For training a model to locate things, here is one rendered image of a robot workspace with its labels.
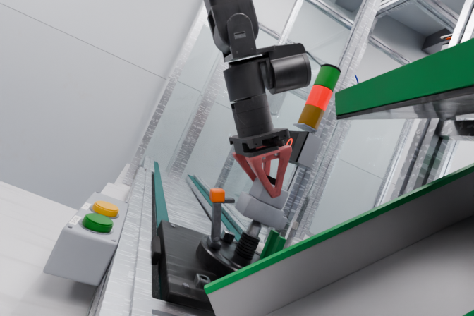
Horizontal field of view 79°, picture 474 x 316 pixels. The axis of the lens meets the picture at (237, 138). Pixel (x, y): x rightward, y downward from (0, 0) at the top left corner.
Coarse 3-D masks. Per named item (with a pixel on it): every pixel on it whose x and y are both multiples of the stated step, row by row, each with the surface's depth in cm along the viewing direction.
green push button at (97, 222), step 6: (90, 216) 39; (96, 216) 40; (102, 216) 41; (84, 222) 38; (90, 222) 38; (96, 222) 38; (102, 222) 39; (108, 222) 40; (90, 228) 38; (96, 228) 38; (102, 228) 38; (108, 228) 39
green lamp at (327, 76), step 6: (324, 66) 68; (318, 72) 69; (324, 72) 67; (330, 72) 67; (336, 72) 67; (318, 78) 68; (324, 78) 67; (330, 78) 67; (336, 78) 67; (318, 84) 67; (324, 84) 67; (330, 84) 67
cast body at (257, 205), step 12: (252, 192) 46; (264, 192) 43; (240, 204) 45; (252, 204) 43; (264, 204) 44; (276, 204) 44; (252, 216) 43; (264, 216) 44; (276, 216) 44; (276, 228) 44
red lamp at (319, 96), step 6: (312, 90) 68; (318, 90) 67; (324, 90) 66; (330, 90) 67; (312, 96) 67; (318, 96) 66; (324, 96) 66; (330, 96) 67; (306, 102) 68; (312, 102) 67; (318, 102) 66; (324, 102) 67; (324, 108) 67
